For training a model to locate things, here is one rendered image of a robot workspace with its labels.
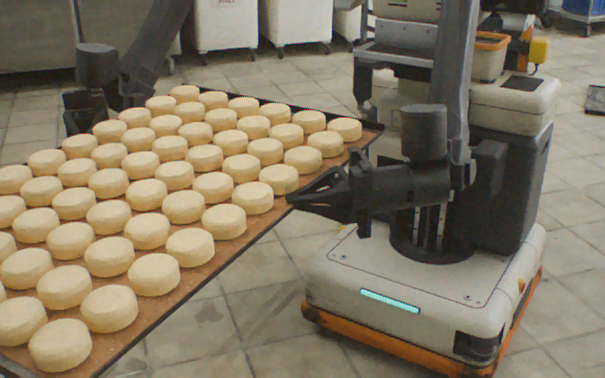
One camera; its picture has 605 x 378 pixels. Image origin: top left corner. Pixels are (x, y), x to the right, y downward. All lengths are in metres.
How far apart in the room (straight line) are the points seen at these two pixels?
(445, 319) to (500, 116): 0.59
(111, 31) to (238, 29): 1.03
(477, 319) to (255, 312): 0.79
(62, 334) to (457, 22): 0.64
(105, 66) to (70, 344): 0.64
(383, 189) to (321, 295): 1.21
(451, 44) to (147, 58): 0.55
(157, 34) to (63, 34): 3.53
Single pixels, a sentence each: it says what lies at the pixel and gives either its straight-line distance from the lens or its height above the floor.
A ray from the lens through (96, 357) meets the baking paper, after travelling 0.58.
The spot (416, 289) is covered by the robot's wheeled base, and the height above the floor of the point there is 0.28.
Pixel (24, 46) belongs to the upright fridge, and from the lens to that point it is 4.72.
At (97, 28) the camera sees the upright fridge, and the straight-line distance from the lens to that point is 4.68.
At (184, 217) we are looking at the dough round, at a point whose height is 0.99.
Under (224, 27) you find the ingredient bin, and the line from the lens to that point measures 5.06.
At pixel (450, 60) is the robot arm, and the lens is 0.89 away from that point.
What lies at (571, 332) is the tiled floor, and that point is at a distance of 2.26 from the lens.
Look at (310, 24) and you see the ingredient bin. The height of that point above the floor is 0.28.
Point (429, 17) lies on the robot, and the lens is 1.54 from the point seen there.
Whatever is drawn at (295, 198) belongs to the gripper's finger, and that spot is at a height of 0.99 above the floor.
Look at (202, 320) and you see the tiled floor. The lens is 2.16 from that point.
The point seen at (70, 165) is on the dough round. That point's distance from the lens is 0.87.
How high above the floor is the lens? 1.33
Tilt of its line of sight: 27 degrees down
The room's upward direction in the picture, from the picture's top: straight up
